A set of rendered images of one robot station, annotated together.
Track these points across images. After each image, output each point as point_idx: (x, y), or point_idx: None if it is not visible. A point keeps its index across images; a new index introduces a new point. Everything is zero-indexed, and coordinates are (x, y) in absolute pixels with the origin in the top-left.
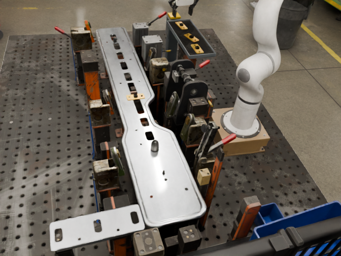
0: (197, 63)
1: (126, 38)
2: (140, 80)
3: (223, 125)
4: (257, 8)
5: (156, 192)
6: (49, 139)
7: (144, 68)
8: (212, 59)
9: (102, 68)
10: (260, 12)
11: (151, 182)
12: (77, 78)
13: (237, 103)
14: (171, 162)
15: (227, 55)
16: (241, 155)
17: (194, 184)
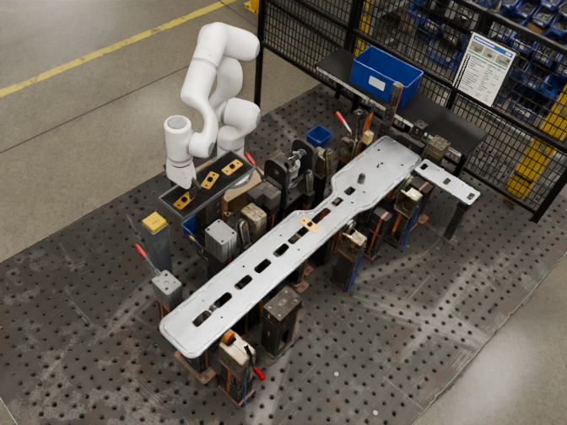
0: (90, 273)
1: (192, 300)
2: (278, 235)
3: (244, 183)
4: (237, 72)
5: (396, 164)
6: (364, 347)
7: (247, 245)
8: (67, 259)
9: (188, 390)
10: (240, 72)
11: (391, 169)
12: (240, 401)
13: (240, 154)
14: (364, 166)
15: (41, 244)
16: None
17: (371, 146)
